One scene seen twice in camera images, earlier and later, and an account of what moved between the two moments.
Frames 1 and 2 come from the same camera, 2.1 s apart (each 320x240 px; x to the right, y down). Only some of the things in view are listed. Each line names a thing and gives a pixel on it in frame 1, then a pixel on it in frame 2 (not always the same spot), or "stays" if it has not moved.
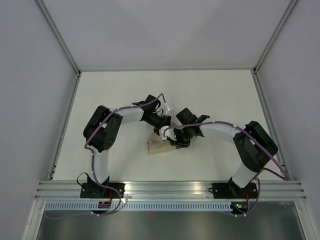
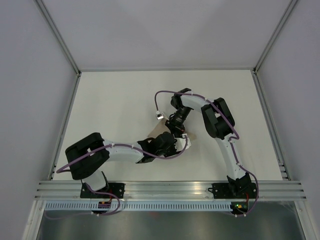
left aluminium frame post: x=59 y=36 stays
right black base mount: x=232 y=190 stays
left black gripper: x=166 y=120 -> x=173 y=151
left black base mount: x=97 y=190 stays
